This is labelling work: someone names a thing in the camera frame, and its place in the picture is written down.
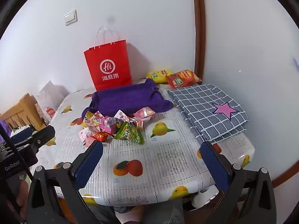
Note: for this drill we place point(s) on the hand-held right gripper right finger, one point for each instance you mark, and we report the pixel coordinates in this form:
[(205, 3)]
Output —
[(213, 165)]

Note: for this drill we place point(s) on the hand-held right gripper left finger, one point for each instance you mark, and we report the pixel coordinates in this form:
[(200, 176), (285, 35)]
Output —
[(90, 163)]

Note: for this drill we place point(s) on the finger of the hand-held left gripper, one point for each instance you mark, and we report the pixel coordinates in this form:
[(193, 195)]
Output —
[(22, 135), (44, 135)]

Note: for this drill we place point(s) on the pile of snack packets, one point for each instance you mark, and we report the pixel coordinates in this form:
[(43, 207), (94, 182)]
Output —
[(109, 126)]

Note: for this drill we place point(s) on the purple towel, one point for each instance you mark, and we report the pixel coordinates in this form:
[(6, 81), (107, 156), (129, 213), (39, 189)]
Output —
[(126, 100)]

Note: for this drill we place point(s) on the person's left hand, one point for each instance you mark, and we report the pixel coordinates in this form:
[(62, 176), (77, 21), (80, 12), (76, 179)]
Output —
[(22, 198)]

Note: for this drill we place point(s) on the wooden chair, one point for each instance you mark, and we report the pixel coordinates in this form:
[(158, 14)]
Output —
[(23, 107)]

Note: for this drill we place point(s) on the white shopping bag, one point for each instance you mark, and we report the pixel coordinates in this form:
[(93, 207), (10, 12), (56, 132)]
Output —
[(50, 95)]

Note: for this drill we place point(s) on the fruit print tablecloth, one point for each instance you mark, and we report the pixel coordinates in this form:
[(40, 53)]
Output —
[(168, 158)]

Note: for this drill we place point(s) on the grey checked cloth pink star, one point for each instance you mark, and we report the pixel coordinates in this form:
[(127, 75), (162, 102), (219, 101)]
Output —
[(203, 112)]

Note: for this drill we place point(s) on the wooden baseboard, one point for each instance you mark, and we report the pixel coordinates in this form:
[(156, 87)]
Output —
[(286, 175)]

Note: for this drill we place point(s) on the orange chip bag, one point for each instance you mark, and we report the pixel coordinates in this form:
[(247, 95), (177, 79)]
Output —
[(182, 79)]

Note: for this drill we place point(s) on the red paper bag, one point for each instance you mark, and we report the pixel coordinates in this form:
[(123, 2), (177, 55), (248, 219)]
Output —
[(107, 60)]

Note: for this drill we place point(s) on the yellow chip bag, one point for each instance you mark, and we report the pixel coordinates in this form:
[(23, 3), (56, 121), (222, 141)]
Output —
[(158, 75)]

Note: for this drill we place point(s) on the white light switch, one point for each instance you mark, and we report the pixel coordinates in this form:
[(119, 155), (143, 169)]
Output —
[(70, 17)]

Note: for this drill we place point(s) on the wooden door frame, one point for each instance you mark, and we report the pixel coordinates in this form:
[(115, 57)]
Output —
[(198, 28)]

